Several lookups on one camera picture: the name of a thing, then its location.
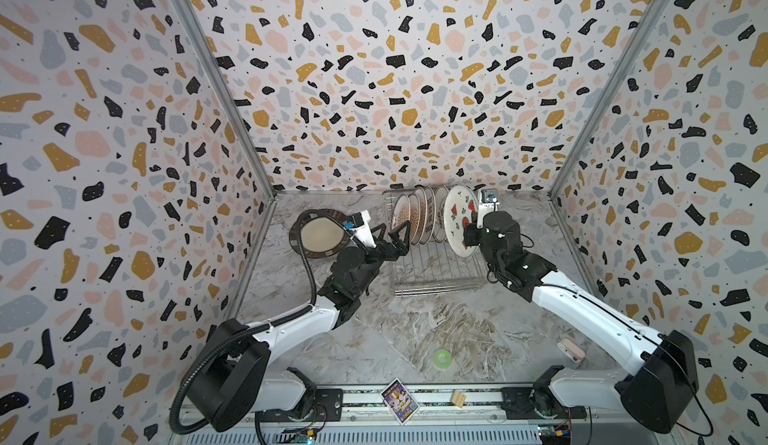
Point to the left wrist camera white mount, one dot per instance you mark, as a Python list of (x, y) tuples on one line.
[(358, 226)]

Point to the dark striped rim plate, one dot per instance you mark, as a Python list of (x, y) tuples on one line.
[(317, 234)]

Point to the aluminium corner post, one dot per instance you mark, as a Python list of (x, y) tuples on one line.
[(207, 59), (620, 73)]

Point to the colourful playing card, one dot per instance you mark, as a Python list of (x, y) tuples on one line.
[(399, 401)]

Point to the pink eraser block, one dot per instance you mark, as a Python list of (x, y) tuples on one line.
[(571, 350)]

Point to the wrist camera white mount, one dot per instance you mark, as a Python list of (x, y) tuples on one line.
[(488, 202), (358, 226)]

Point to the small wooden block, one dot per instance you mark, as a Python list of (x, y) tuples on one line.
[(458, 399)]

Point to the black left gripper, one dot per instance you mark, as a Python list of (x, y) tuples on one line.
[(397, 250)]

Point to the orange sunburst plate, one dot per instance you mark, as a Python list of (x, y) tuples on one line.
[(427, 207), (401, 216), (415, 212)]

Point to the steel wire dish rack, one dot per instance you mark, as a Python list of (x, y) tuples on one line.
[(432, 268)]

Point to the aluminium corner post right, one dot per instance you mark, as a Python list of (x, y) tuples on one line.
[(620, 73)]

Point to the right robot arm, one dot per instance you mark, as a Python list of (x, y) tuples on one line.
[(656, 378)]

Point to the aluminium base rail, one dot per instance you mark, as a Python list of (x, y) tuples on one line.
[(493, 414)]

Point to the orange sunburst plate front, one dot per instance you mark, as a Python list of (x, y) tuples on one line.
[(401, 216)]

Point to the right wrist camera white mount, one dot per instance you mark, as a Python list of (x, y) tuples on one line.
[(488, 202)]

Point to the aluminium corner post left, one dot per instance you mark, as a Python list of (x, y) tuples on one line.
[(207, 59)]

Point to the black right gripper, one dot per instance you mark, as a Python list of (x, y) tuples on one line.
[(480, 236)]

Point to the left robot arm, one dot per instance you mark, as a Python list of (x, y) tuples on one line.
[(230, 378)]

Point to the white watermelon pattern plate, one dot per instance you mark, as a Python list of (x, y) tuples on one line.
[(459, 206)]

